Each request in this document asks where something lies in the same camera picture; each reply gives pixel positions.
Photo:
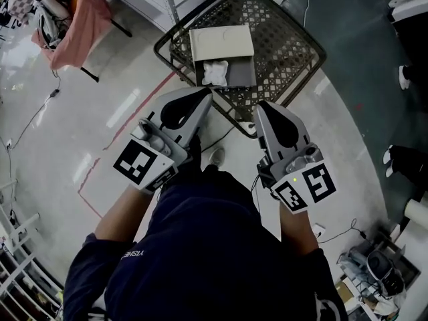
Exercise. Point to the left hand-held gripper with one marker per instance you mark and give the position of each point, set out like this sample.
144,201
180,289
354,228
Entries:
152,160

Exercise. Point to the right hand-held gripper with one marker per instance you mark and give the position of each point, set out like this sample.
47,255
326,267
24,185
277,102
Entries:
301,179

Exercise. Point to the white item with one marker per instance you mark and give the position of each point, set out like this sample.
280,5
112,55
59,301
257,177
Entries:
215,72

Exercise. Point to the white cardboard box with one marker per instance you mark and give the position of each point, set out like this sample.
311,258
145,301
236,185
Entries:
222,45

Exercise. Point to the person's left forearm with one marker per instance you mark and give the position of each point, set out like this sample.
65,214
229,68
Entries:
120,212

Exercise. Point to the person's right forearm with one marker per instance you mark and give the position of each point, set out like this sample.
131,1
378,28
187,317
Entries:
297,229

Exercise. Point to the open cardboard box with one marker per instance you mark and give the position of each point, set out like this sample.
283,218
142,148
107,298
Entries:
344,293

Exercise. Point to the person's black trouser leg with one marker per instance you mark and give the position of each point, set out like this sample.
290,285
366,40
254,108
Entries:
195,152
409,162
418,75

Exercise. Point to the person's white shoe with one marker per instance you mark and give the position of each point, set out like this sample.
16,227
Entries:
217,156
404,77
388,160

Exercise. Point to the black metal mesh basket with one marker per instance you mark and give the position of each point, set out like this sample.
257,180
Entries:
284,55

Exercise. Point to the white floor socket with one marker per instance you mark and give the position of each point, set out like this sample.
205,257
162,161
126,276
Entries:
319,231

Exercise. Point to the pink cloth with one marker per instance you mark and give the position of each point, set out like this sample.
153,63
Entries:
83,22

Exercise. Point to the person's dark navy shirt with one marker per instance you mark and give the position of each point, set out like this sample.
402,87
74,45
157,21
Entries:
207,246

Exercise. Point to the white paper roll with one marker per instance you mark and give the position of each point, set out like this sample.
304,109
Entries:
416,212

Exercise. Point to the grey and black headset device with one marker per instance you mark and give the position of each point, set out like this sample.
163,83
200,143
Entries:
384,273

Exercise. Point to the white metal rack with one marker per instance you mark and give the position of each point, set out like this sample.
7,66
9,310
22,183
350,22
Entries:
20,269

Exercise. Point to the black chair frame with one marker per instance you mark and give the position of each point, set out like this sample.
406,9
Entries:
118,27

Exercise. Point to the grey metal shelf post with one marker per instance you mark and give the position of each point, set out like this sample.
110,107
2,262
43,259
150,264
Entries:
170,2

